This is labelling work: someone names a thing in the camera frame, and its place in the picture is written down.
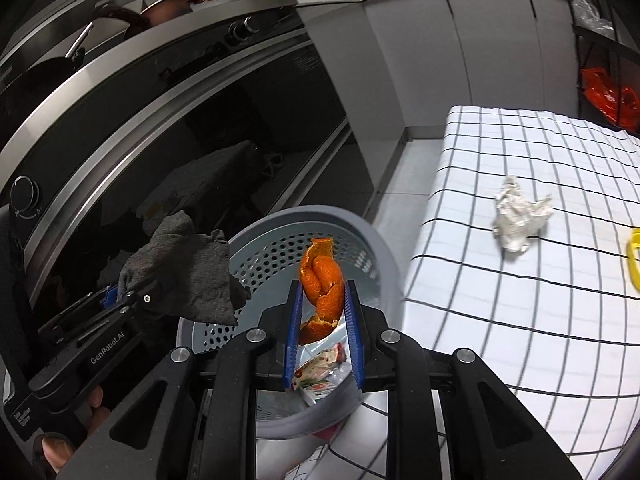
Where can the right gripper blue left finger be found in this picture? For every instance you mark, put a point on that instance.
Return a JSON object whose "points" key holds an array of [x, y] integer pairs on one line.
{"points": [[293, 316]]}

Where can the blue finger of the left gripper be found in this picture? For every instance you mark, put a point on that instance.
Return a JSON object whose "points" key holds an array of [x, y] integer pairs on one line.
{"points": [[142, 297], [110, 297]]}

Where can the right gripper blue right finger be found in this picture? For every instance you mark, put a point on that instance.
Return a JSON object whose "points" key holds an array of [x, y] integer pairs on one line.
{"points": [[356, 338]]}

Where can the orange peel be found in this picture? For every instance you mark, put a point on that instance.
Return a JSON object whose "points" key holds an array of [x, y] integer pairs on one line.
{"points": [[324, 286]]}

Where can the red beige snack wrapper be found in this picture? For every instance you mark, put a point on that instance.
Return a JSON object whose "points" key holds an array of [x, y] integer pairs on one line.
{"points": [[319, 367]]}

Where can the dark grey cloth rag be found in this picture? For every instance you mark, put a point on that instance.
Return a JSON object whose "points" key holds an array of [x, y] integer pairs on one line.
{"points": [[189, 272]]}

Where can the white grid paper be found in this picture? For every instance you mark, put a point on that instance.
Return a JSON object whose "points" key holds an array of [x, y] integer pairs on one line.
{"points": [[517, 218]]}

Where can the white green medicine box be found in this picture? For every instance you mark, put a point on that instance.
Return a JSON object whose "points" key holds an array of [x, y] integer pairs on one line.
{"points": [[315, 393]]}

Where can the grey kitchen cabinets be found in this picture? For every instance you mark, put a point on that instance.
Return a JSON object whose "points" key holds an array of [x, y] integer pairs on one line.
{"points": [[398, 66]]}

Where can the person's left hand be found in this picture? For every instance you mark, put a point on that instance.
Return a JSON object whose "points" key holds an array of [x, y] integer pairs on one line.
{"points": [[52, 450]]}

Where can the white black grid tablecloth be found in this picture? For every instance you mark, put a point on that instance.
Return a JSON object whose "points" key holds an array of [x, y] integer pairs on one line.
{"points": [[558, 324]]}

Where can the black built-in oven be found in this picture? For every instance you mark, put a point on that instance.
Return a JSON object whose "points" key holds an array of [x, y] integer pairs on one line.
{"points": [[228, 124]]}

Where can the black frying pan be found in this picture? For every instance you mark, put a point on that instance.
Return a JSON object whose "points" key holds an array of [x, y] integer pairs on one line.
{"points": [[26, 92]]}

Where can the copper cooking pot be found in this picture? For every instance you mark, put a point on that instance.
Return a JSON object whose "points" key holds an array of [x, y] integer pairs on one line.
{"points": [[157, 13]]}

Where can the red plastic bag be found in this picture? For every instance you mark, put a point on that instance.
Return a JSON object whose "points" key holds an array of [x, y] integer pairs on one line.
{"points": [[618, 104]]}

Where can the clear plastic bag on rack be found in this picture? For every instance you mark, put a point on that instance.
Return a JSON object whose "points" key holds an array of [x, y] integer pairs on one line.
{"points": [[587, 16]]}

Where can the black metal storage rack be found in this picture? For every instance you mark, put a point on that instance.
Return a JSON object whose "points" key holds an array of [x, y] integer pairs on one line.
{"points": [[619, 57]]}

